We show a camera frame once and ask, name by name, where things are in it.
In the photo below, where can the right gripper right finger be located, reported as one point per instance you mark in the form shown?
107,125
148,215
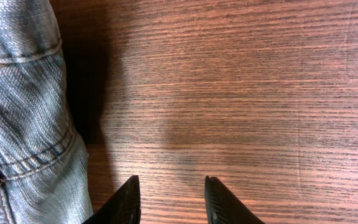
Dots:
223,207

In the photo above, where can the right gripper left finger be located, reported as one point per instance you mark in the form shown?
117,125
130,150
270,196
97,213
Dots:
123,207

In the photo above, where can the light blue denim shorts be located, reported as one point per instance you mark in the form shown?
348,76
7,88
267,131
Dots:
43,160

